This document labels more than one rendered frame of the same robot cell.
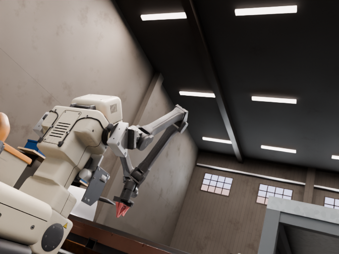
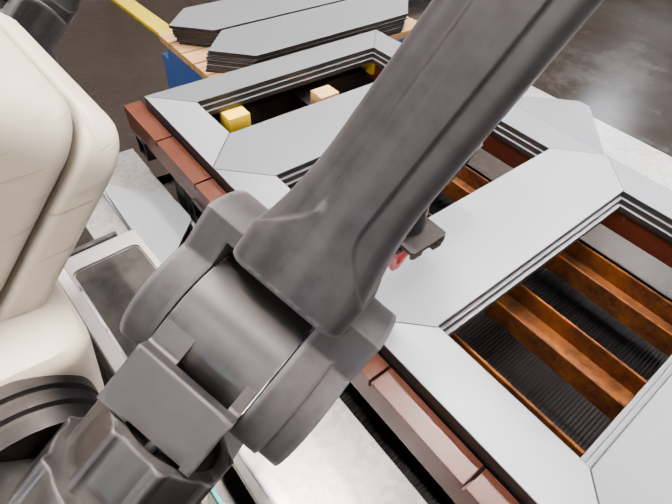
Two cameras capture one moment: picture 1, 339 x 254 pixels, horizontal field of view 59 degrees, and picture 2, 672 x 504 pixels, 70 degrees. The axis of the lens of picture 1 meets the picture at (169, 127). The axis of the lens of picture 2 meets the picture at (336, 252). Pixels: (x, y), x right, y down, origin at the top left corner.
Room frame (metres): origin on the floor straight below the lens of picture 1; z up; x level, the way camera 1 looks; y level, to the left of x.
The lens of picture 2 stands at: (1.19, 0.04, 1.46)
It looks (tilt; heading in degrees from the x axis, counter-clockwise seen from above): 47 degrees down; 16
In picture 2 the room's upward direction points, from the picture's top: 5 degrees clockwise
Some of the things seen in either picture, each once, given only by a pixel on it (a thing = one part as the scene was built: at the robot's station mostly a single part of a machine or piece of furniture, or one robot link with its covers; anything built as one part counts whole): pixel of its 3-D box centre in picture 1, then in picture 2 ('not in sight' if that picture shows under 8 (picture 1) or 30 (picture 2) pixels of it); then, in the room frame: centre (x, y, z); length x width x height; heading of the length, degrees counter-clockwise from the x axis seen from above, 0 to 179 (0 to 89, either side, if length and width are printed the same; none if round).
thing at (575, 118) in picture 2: not in sight; (547, 112); (2.53, -0.16, 0.77); 0.45 x 0.20 x 0.04; 58
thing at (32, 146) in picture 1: (41, 151); not in sight; (5.41, 2.00, 1.87); 0.50 x 0.37 x 0.19; 150
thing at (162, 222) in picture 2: not in sight; (153, 215); (1.81, 0.66, 0.70); 0.39 x 0.12 x 0.04; 58
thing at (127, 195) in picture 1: (125, 196); (406, 211); (1.67, 0.09, 1.03); 0.10 x 0.07 x 0.07; 58
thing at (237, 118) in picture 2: not in sight; (235, 118); (2.11, 0.60, 0.79); 0.06 x 0.05 x 0.04; 148
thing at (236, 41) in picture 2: not in sight; (298, 20); (2.68, 0.66, 0.82); 0.80 x 0.40 x 0.06; 148
